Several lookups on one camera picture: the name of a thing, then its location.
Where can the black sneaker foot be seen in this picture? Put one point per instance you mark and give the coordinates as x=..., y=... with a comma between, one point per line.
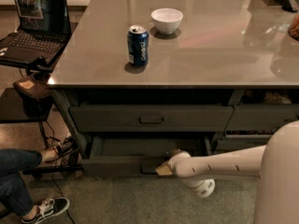
x=65, y=147
x=51, y=207

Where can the black device with sticky note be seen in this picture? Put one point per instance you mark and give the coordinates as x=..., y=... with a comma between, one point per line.
x=32, y=87

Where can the grey drawer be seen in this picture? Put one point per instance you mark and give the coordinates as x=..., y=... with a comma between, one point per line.
x=151, y=118
x=261, y=117
x=236, y=142
x=138, y=157

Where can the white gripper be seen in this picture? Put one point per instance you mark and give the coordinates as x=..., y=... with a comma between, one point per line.
x=172, y=164

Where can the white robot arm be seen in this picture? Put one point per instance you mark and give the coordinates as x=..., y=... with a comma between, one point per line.
x=274, y=166

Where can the black open laptop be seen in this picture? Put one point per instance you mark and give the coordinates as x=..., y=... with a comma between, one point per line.
x=42, y=35

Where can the brown object right edge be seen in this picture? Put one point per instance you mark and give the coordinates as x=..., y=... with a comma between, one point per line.
x=293, y=30

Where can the white ceramic bowl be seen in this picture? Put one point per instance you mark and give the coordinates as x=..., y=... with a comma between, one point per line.
x=166, y=20

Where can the person legs in jeans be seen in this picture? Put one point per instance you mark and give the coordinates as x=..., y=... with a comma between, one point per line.
x=14, y=194

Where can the black sneaker near foot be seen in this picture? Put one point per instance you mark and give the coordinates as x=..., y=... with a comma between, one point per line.
x=51, y=207

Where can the black laptop stand table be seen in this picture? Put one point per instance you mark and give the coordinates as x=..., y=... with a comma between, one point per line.
x=18, y=106

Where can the black sneaker far foot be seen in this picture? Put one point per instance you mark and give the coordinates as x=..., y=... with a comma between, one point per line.
x=65, y=147

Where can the blue pepsi soda can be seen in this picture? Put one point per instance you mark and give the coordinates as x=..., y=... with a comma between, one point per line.
x=138, y=40

